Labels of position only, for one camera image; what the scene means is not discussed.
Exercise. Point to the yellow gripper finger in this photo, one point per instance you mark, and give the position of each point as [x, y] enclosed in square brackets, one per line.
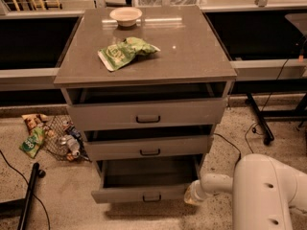
[188, 196]

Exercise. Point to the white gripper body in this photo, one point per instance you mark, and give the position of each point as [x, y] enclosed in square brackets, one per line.
[200, 190]

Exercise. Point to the grey bottom drawer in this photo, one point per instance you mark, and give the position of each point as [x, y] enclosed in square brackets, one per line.
[146, 179]

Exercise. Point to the grey drawer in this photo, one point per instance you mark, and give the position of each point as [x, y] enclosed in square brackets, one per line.
[146, 179]
[140, 106]
[148, 142]

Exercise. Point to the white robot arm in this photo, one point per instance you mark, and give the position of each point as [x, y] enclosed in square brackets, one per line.
[264, 193]

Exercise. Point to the grey top drawer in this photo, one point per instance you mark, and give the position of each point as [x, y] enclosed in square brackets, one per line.
[140, 106]

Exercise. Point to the grey middle drawer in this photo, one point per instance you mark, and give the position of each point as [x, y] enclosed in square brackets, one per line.
[148, 142]

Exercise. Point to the grey drawer cabinet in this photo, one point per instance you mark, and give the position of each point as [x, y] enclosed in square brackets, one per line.
[189, 52]

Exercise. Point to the black stand leg right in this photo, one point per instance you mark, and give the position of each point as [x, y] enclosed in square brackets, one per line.
[299, 113]

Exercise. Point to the black stand leg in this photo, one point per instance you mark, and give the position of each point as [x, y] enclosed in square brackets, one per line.
[21, 207]
[299, 113]

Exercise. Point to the clear plastic bottle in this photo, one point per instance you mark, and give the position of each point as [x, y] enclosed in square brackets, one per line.
[71, 143]

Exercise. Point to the green chip bag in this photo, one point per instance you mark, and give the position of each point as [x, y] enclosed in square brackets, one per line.
[116, 56]

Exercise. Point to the black stand leg left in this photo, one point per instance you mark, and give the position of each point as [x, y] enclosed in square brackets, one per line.
[21, 207]

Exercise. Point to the green snack bag on floor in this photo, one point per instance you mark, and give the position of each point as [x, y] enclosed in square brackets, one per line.
[33, 142]

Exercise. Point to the brown snack bag on floor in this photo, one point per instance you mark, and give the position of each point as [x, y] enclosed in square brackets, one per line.
[33, 120]

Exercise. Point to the white bowl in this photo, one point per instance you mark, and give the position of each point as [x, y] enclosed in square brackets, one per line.
[126, 17]

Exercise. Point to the wire mesh basket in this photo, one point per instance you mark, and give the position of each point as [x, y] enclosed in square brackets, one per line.
[57, 127]

